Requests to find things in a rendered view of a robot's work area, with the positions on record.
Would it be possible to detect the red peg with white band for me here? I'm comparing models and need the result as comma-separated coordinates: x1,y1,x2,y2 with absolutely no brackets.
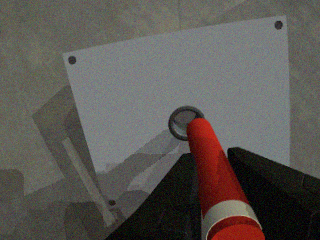
185,117,265,240

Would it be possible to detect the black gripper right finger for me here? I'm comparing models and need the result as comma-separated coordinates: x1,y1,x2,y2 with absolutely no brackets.
228,147,320,240

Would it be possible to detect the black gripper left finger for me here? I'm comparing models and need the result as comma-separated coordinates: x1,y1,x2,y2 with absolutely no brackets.
104,153,201,240

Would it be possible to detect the grey sloped panel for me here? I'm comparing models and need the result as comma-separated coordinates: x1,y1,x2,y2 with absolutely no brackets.
63,15,289,209

